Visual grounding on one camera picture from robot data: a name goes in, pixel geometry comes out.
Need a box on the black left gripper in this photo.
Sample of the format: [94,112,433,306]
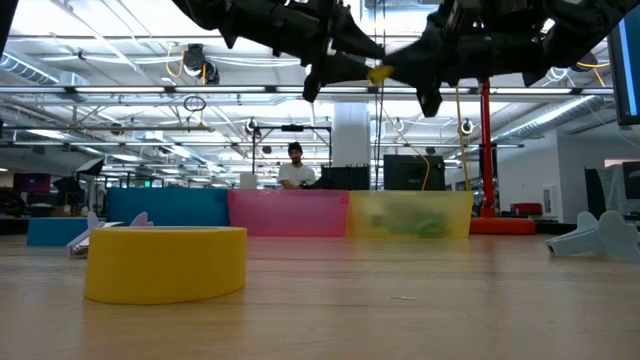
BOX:
[269,0,386,104]

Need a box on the small yellow stapler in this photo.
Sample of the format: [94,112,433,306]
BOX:
[366,63,396,86]

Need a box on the black hanging cable loop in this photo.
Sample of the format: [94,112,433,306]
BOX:
[183,94,207,114]

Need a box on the blue plastic bin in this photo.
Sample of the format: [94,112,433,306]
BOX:
[106,187,231,229]

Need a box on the small black equipment case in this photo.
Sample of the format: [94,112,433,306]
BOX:
[321,165,371,191]

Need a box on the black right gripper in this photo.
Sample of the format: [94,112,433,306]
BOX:
[382,0,551,119]

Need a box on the black metal frame rig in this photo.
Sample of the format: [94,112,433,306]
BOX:
[251,124,333,176]

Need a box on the large black equipment case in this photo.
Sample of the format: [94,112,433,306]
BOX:
[383,154,446,192]

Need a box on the teal stapler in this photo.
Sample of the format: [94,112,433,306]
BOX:
[367,207,449,239]

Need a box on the computer monitor with blue screen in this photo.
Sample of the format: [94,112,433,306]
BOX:
[607,7,640,126]

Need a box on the person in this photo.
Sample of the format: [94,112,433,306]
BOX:
[277,141,321,190]

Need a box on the black screen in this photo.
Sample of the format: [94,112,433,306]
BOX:
[622,161,640,201]

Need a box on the large yellow tape roll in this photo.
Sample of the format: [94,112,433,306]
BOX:
[83,226,249,306]

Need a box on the light blue staple remover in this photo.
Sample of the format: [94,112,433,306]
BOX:
[544,210,640,265]

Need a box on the black studio light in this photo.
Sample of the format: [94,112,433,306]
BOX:
[74,157,106,177]

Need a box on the red-orange floor stand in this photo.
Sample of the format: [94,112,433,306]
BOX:
[468,77,537,236]

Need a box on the white square pillar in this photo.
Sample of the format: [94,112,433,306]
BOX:
[332,102,372,169]

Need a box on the black ceiling cable reel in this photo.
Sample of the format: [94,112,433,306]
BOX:
[182,43,221,86]

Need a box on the yellow translucent plastic bin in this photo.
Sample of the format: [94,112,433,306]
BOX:
[346,190,475,240]

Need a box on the red box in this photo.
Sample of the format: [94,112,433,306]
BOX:
[509,202,544,217]

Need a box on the yellow hanging cable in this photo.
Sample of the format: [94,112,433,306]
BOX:
[378,102,432,192]
[453,84,472,192]

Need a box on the pink translucent plastic bin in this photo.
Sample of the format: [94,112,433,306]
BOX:
[227,189,351,238]

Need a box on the maroon panel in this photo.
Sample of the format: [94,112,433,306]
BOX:
[13,173,52,195]

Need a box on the blue stapler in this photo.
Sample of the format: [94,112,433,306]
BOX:
[26,217,90,248]

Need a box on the lavender staple remover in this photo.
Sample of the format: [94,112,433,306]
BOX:
[66,211,155,260]

